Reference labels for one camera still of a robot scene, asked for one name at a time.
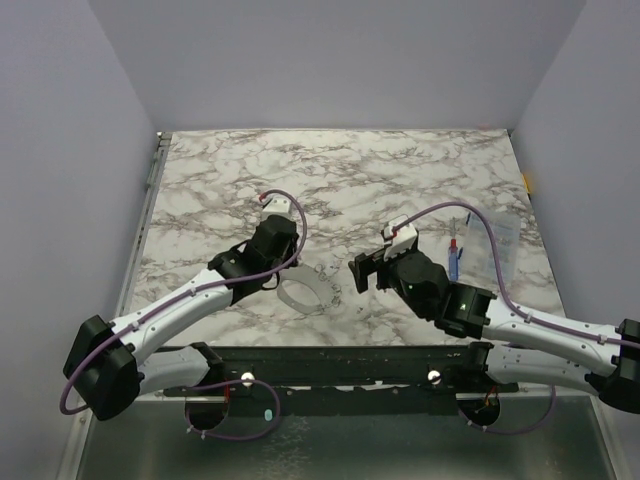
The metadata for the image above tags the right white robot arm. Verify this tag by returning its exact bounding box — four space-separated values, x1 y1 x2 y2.
348 247 639 414

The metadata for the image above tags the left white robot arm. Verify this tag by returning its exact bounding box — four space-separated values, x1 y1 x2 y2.
63 214 307 420

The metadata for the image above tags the clear plastic organizer box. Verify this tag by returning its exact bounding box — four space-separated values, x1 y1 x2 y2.
464 209 521 281

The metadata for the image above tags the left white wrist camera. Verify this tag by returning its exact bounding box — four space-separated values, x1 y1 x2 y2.
260 194 293 221

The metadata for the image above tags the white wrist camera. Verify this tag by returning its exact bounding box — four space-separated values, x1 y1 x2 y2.
381 215 418 262
260 194 293 221

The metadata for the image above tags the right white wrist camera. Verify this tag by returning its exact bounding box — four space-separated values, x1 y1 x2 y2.
381 215 418 262

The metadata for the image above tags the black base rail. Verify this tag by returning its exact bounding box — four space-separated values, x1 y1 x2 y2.
163 342 518 417

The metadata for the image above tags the left aluminium frame rail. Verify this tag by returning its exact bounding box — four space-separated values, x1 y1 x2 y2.
113 131 173 318

